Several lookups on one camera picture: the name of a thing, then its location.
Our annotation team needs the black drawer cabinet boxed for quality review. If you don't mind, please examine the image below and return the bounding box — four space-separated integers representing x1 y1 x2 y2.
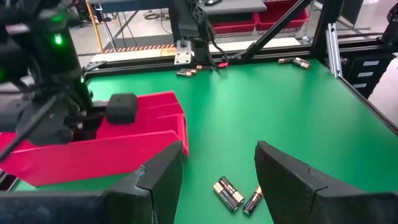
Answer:
341 51 397 100

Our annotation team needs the red rack bin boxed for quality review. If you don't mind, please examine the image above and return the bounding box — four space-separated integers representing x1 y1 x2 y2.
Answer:
256 0 309 31
212 12 259 34

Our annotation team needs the black vertical frame post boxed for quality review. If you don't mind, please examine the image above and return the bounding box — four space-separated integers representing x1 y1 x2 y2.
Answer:
312 0 345 60

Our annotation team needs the black frame strut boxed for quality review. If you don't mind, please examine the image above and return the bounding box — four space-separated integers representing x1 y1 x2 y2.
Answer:
239 0 313 60

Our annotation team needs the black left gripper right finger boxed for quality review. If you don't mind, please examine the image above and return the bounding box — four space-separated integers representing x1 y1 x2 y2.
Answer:
254 140 383 224

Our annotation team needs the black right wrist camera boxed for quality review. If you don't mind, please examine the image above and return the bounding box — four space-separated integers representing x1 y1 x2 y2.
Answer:
105 92 139 126

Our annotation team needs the green table mat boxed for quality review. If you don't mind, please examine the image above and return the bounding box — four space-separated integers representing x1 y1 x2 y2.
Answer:
12 57 398 224

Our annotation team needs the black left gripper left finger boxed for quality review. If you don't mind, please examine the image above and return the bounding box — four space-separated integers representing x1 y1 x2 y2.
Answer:
102 141 185 224

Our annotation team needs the red plastic bin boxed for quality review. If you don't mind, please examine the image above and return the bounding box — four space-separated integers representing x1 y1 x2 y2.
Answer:
0 91 190 187

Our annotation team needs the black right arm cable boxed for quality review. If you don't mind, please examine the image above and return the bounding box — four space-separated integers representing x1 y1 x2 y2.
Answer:
0 93 62 162

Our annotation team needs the silver angle bracket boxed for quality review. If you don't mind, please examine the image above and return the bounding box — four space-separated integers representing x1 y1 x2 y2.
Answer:
325 22 343 78

